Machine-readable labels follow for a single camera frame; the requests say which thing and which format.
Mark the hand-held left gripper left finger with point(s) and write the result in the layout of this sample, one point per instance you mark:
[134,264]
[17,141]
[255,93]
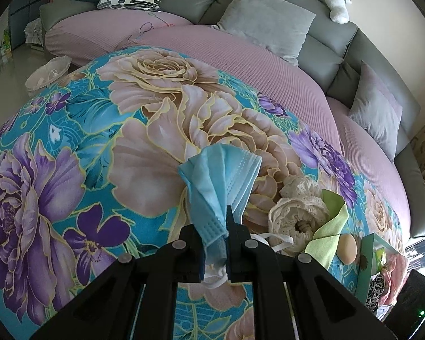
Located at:
[191,251]

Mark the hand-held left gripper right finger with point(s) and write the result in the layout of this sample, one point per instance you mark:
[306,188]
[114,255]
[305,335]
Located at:
[237,251]

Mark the green tissue pack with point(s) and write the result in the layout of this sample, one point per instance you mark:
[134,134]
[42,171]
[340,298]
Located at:
[379,258]

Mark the white box with teal rim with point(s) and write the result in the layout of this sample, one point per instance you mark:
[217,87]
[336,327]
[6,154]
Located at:
[364,265]

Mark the blue face mask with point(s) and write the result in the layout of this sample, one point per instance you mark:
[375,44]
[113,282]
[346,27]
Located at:
[216,184]

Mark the pink cloth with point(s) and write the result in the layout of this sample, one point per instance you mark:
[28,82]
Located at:
[396,272]

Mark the zebra print cloth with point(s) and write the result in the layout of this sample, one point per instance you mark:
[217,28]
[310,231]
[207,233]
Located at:
[375,290]

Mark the cream lace cloth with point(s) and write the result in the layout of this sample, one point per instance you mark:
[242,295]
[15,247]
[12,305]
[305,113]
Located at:
[287,216]

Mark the beige makeup sponge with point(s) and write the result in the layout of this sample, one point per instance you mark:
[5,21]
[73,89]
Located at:
[347,249]

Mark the light green cloth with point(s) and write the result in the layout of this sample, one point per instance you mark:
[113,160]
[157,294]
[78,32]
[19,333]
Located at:
[327,233]

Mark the floral blanket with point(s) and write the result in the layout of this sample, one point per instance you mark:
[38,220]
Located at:
[92,131]

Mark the pink sofa cover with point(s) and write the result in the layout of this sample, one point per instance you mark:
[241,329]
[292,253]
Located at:
[269,74]

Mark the lilac grey pillow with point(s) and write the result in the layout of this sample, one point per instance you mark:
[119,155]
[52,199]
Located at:
[375,113]

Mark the white basket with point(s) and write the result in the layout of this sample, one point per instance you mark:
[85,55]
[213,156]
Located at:
[47,76]

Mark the grey sofa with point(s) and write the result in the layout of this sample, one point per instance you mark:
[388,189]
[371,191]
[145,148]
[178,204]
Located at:
[336,46]

